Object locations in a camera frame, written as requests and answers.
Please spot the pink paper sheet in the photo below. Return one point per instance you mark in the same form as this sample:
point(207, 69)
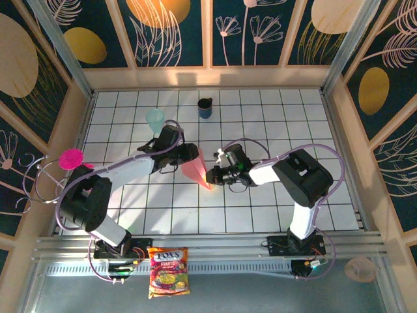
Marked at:
point(195, 169)

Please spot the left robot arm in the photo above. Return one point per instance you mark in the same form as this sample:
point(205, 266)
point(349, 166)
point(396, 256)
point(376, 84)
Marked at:
point(137, 168)

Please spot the translucent teal plastic cup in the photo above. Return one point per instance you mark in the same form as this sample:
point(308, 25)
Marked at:
point(154, 119)

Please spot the dark blue mug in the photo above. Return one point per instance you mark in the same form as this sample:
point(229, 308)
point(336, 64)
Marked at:
point(205, 111)

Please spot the magenta plastic goblet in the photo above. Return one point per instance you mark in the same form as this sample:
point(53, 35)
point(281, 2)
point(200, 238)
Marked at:
point(70, 158)

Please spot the Fox's fruit candy bag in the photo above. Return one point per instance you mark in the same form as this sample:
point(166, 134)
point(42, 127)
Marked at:
point(167, 272)

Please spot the clear round suction disc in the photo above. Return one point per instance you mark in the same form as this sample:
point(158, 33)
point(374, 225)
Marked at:
point(360, 269)

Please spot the aluminium front rail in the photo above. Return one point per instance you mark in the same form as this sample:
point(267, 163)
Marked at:
point(211, 247)

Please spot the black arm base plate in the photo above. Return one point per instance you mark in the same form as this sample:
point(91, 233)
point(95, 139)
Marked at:
point(141, 244)
point(277, 244)

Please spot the aluminium frame post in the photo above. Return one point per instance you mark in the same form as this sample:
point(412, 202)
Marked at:
point(62, 49)
point(350, 49)

